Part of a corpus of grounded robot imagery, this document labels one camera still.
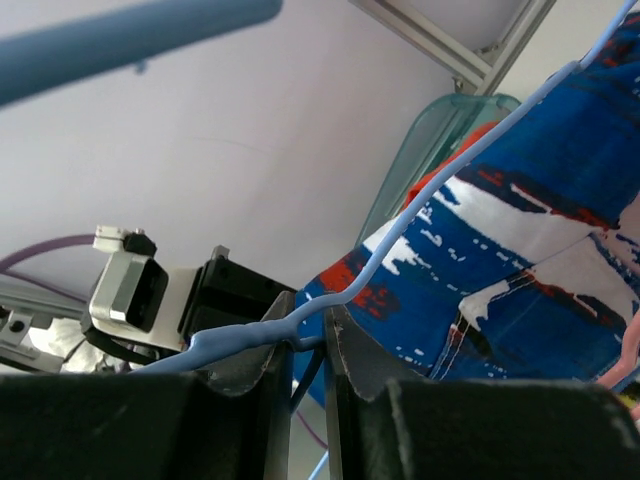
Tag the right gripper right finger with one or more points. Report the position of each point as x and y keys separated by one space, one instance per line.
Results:
x=384 y=421

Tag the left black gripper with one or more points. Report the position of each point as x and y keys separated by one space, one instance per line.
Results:
x=222 y=292

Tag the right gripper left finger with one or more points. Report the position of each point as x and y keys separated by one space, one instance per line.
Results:
x=228 y=421

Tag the blue patterned trousers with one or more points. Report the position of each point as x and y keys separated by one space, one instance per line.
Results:
x=525 y=264

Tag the pink hanger with blue trousers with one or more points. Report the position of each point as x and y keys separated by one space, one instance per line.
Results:
x=628 y=358

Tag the empty blue hanger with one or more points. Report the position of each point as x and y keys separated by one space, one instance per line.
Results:
x=41 y=60

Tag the teal plastic basket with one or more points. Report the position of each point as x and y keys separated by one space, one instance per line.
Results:
x=436 y=133

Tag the red white garment in basket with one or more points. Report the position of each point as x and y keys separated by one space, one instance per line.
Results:
x=440 y=170

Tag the left aluminium frame strut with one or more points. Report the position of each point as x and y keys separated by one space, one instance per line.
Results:
x=474 y=71

